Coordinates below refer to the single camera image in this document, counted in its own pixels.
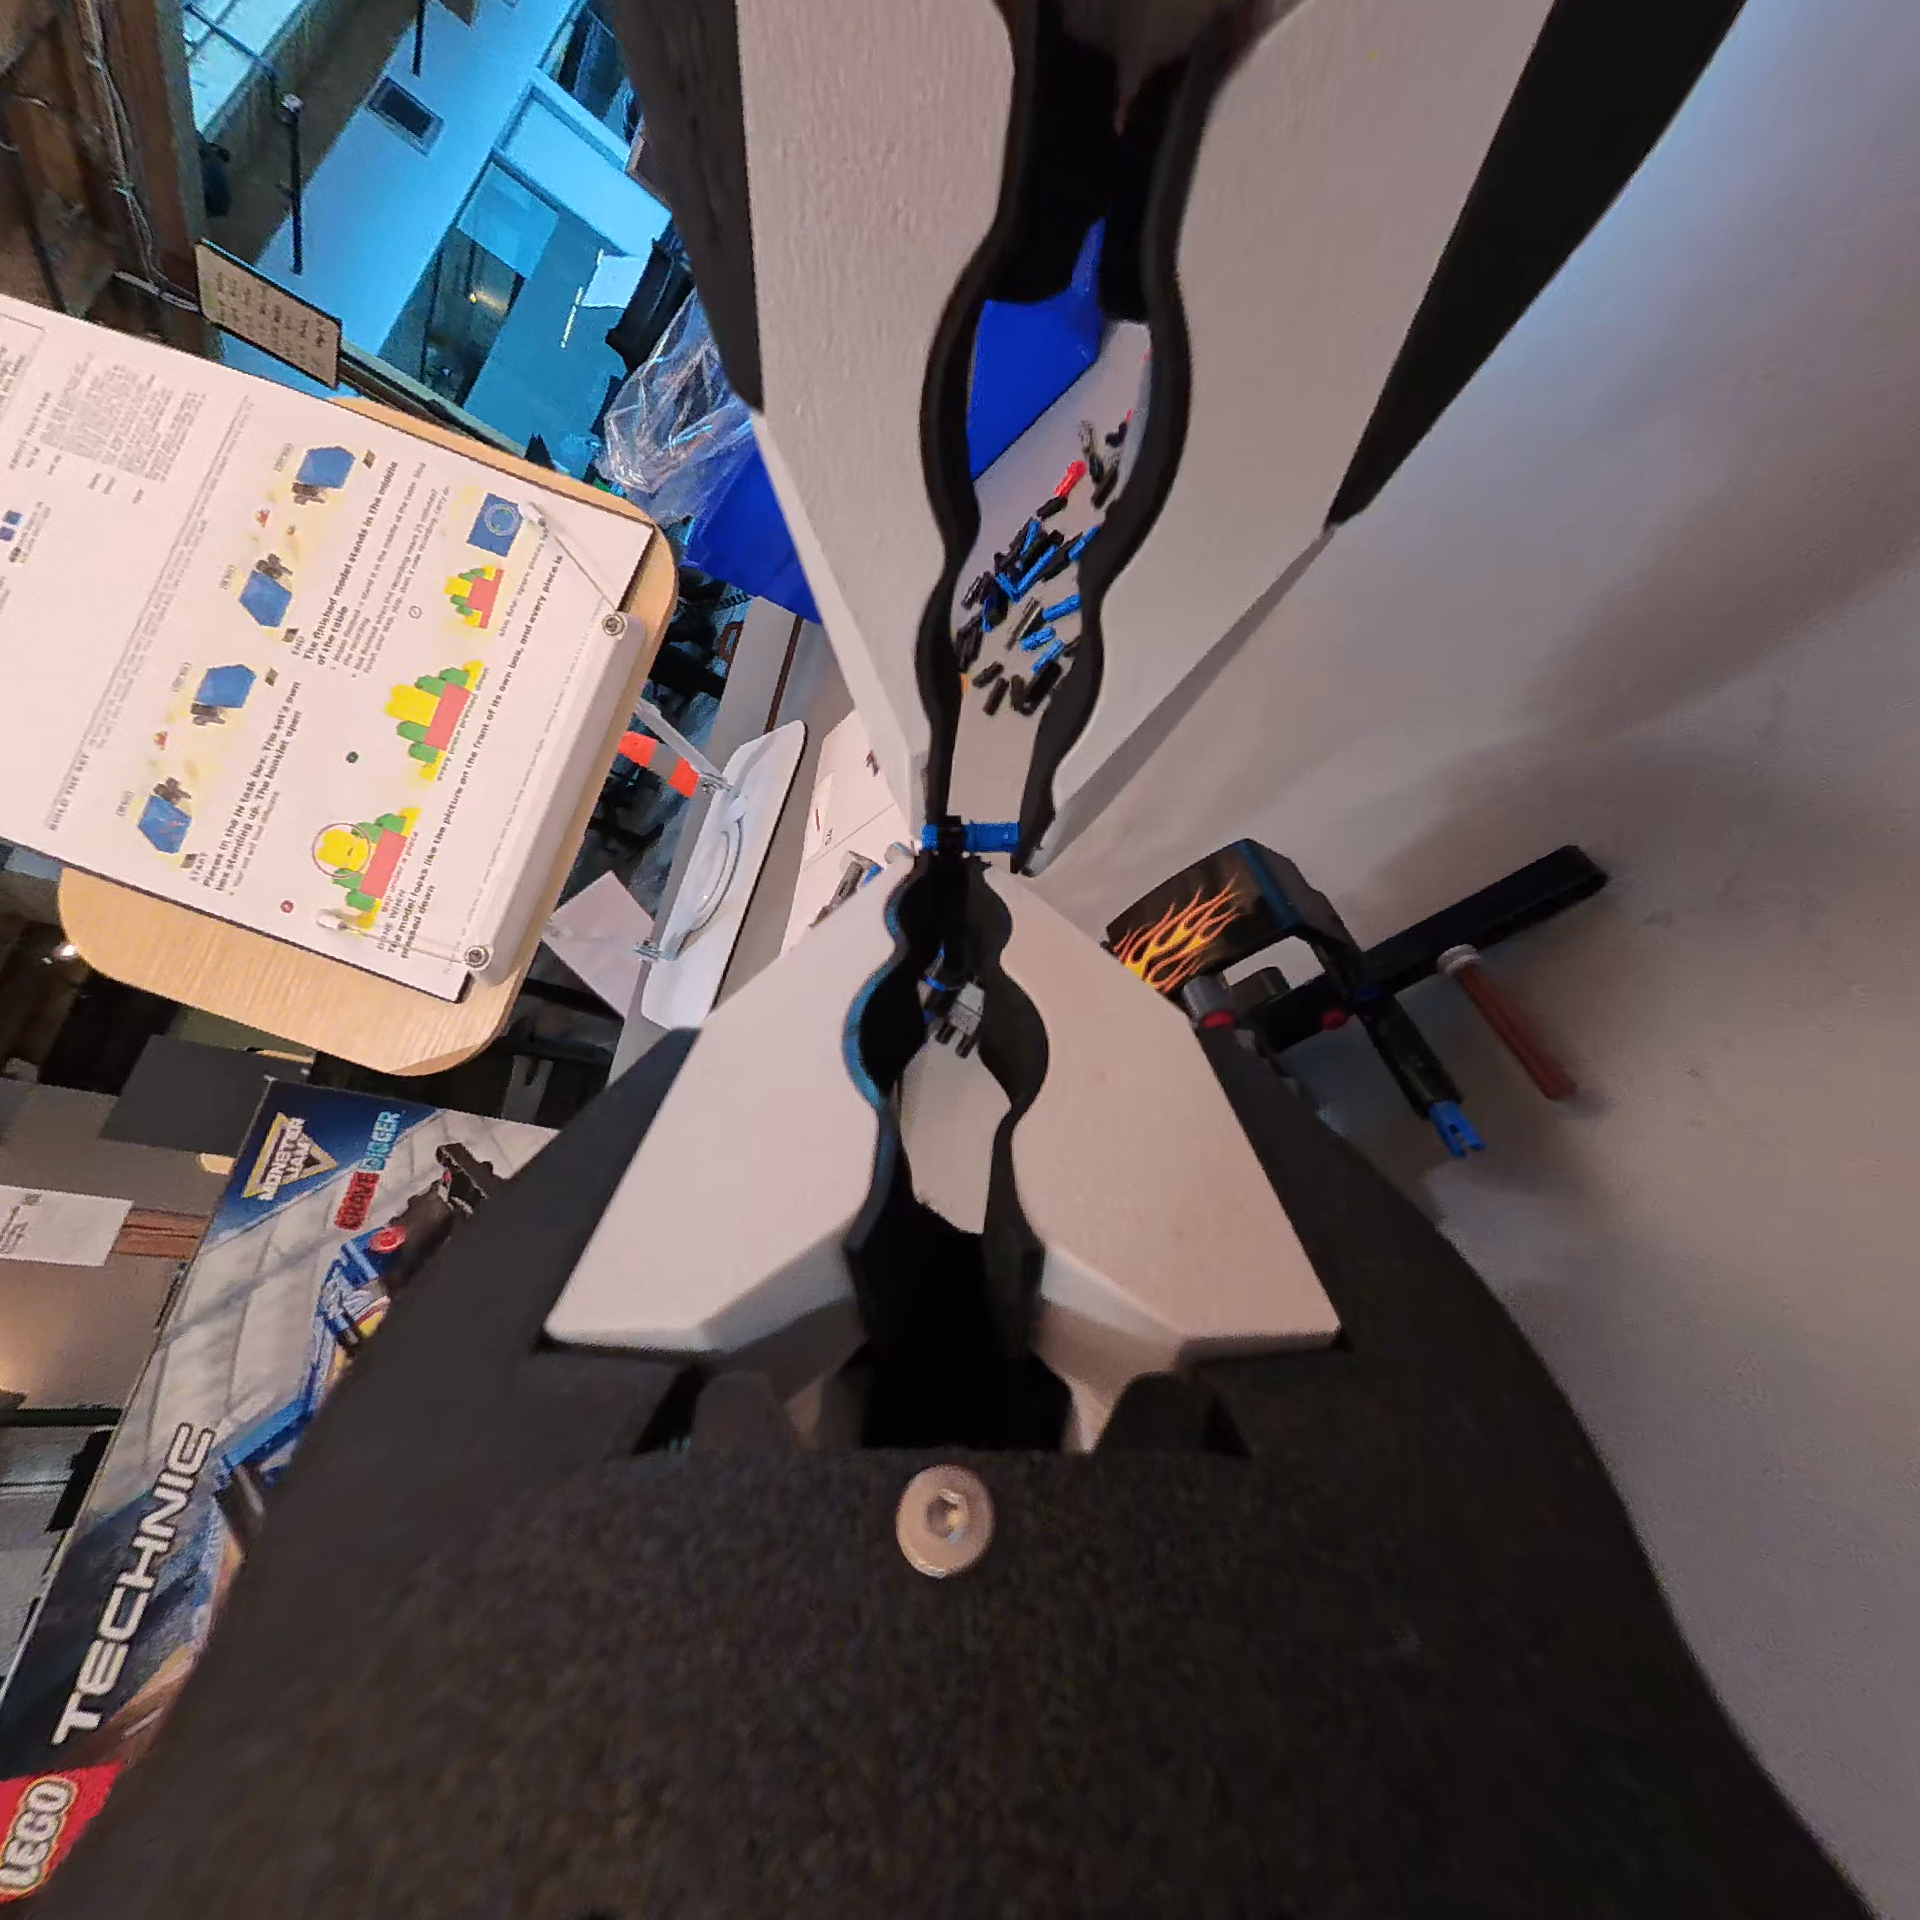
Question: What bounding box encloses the clear plastic bag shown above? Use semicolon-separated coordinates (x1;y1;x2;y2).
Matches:
600;292;772;527

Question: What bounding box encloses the flame print lego assembly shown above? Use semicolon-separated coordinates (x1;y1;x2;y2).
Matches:
1102;840;1615;1164

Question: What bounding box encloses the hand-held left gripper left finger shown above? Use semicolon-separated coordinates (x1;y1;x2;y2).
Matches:
544;859;942;1389

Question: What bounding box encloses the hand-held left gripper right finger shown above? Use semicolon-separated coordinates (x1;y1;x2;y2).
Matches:
960;863;1340;1442

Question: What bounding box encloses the blue plastic storage bin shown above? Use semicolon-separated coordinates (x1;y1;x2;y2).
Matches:
676;225;1120;624

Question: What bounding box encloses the printed instruction sheet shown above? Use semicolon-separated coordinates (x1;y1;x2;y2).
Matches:
0;292;663;1008

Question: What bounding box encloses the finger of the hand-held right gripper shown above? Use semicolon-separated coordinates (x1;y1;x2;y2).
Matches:
735;0;1052;842
1017;0;1570;875

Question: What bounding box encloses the lego instruction booklet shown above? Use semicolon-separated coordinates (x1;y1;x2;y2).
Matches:
780;713;919;968

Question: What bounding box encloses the small hanging wall sign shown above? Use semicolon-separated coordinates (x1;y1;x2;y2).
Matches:
196;246;345;396

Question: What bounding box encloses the pile of small lego pins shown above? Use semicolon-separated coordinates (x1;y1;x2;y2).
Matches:
951;413;1143;715

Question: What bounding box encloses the lego set box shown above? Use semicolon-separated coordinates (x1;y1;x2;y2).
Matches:
0;1073;565;1920

